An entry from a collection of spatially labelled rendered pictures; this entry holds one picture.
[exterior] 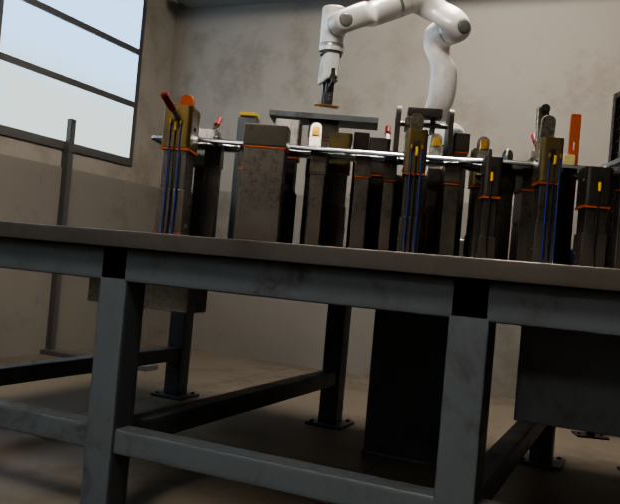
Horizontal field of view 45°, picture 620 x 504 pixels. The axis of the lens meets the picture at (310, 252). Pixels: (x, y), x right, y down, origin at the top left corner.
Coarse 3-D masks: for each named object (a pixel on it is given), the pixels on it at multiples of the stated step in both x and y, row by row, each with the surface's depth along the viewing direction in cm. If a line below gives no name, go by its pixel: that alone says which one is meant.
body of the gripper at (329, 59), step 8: (328, 56) 253; (336, 56) 254; (320, 64) 260; (328, 64) 253; (336, 64) 254; (320, 72) 259; (328, 72) 253; (336, 72) 254; (320, 80) 258; (328, 80) 256; (336, 80) 254
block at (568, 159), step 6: (564, 156) 231; (570, 156) 230; (564, 162) 231; (570, 162) 230; (570, 180) 231; (570, 186) 231; (570, 192) 231; (564, 210) 231; (564, 216) 231; (564, 222) 231; (564, 228) 230; (564, 234) 230; (564, 240) 230; (564, 246) 230; (564, 252) 230; (564, 258) 230; (564, 264) 230
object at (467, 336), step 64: (0, 256) 195; (64, 256) 186; (128, 256) 178; (192, 256) 171; (128, 320) 180; (192, 320) 348; (512, 320) 141; (576, 320) 137; (0, 384) 247; (128, 384) 182; (320, 384) 295; (448, 384) 146; (576, 384) 160; (128, 448) 177; (192, 448) 170; (448, 448) 145; (512, 448) 195
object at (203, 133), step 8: (200, 136) 240; (208, 136) 240; (200, 152) 240; (200, 160) 240; (200, 168) 241; (200, 176) 241; (200, 184) 241; (192, 192) 241; (200, 192) 241; (192, 200) 241; (200, 200) 240; (192, 208) 240; (200, 208) 240; (192, 216) 240; (200, 216) 240; (192, 224) 240; (192, 232) 240
